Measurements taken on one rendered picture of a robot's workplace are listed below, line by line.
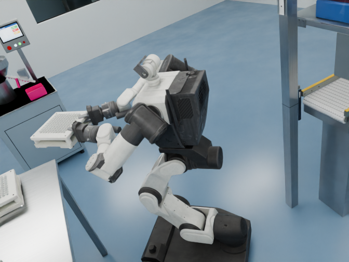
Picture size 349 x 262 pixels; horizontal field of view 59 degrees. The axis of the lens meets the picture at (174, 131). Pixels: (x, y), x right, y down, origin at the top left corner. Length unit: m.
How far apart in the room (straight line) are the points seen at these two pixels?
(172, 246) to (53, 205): 0.84
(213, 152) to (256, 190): 1.06
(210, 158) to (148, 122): 0.44
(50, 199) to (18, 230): 0.19
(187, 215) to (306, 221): 0.84
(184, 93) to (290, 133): 0.87
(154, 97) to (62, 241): 0.70
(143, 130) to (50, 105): 2.05
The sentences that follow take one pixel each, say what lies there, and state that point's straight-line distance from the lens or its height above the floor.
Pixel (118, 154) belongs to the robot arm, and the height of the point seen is 1.15.
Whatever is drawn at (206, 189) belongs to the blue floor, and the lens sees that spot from 2.55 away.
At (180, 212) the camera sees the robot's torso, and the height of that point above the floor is 0.41.
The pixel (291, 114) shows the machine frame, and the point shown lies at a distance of 1.84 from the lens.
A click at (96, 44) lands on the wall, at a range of 6.04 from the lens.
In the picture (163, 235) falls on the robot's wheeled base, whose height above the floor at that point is 0.19.
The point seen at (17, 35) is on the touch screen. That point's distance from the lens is 3.34.
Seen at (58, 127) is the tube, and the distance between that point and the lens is 1.75.
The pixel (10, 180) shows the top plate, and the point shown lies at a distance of 1.81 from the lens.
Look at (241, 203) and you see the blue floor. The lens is 2.42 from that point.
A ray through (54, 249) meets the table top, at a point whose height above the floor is 0.88.
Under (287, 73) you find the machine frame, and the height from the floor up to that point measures 1.06.
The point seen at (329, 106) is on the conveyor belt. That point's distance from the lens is 1.75.
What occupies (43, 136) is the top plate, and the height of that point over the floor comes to 1.07.
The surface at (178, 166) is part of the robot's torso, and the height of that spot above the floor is 0.86.
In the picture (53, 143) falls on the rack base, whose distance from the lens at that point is 1.75.
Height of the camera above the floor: 1.86
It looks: 35 degrees down
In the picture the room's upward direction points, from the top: 16 degrees counter-clockwise
